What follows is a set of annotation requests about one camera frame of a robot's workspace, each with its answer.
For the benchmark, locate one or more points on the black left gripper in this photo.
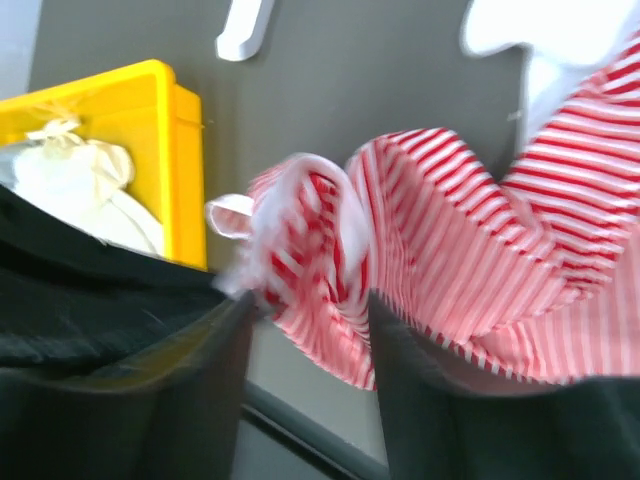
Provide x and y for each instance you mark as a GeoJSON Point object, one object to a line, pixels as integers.
{"type": "Point", "coordinates": [68, 299]}

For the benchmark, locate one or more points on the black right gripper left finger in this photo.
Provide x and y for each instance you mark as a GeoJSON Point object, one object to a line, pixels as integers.
{"type": "Point", "coordinates": [168, 412]}

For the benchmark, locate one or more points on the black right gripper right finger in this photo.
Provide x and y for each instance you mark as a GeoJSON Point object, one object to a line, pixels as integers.
{"type": "Point", "coordinates": [444, 419]}

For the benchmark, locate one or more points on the red white striped tank top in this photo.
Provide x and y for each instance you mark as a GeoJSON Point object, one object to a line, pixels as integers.
{"type": "Point", "coordinates": [534, 278]}

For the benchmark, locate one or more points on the white navy-trimmed tank top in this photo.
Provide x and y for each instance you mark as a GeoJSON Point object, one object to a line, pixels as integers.
{"type": "Point", "coordinates": [564, 43]}

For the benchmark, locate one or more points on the cream white cloth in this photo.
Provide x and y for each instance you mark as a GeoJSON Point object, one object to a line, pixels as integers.
{"type": "Point", "coordinates": [81, 182]}

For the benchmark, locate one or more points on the yellow plastic bin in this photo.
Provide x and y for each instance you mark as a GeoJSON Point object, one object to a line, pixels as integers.
{"type": "Point", "coordinates": [142, 108]}

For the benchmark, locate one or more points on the white metal clothes rack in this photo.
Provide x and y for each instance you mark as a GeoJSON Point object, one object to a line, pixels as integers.
{"type": "Point", "coordinates": [244, 30]}

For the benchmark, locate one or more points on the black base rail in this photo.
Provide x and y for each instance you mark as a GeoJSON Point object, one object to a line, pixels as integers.
{"type": "Point", "coordinates": [305, 439]}

